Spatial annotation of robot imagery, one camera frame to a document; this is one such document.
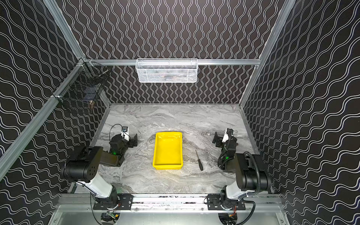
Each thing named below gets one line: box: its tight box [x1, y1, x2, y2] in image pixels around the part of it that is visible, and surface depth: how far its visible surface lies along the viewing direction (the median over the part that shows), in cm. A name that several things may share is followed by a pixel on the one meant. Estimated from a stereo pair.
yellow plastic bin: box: [152, 131, 184, 171], surface depth 93 cm
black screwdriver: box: [195, 149, 204, 171], surface depth 89 cm
